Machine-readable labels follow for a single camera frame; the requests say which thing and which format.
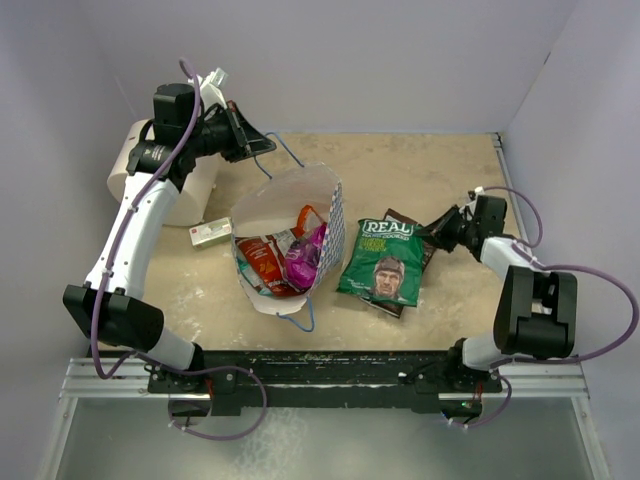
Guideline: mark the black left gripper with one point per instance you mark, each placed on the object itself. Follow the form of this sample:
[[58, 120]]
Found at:
[[244, 137]]

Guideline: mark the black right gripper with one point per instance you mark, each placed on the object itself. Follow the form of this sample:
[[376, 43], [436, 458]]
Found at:
[[440, 228]]

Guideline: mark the brown chips bag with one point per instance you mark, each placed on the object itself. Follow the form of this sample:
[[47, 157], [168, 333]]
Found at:
[[395, 310]]

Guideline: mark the green chips bag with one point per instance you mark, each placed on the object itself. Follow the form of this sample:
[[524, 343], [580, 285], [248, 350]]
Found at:
[[386, 263]]

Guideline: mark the blue checkered paper bag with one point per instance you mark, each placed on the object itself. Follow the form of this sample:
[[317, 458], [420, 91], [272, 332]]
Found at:
[[274, 207]]

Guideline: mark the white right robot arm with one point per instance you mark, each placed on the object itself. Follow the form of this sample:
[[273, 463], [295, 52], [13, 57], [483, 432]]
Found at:
[[535, 320]]

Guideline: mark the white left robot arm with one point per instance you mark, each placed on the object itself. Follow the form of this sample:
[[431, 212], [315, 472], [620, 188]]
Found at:
[[189, 122]]

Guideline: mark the red orange snack bag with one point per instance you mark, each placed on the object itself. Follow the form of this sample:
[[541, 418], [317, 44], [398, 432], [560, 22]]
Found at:
[[261, 258]]

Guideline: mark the magenta snack bag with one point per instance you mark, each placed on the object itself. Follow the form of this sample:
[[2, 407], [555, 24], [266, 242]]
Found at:
[[303, 257]]

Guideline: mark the white paper towel roll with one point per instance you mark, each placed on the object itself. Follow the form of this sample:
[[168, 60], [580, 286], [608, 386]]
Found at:
[[190, 206]]

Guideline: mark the small green white box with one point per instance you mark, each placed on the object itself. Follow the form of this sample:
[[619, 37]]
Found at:
[[211, 233]]

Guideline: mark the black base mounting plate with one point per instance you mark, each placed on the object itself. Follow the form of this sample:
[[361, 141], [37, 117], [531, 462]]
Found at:
[[322, 379]]

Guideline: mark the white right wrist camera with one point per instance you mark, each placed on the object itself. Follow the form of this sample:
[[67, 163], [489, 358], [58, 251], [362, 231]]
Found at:
[[474, 194]]

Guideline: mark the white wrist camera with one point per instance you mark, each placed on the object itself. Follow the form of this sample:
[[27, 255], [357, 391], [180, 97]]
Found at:
[[474, 194], [211, 90]]

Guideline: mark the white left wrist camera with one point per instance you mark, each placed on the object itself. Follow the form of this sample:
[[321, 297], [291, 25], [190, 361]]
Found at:
[[211, 90]]

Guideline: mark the aluminium rail frame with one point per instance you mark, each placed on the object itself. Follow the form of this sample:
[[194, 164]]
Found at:
[[383, 412]]

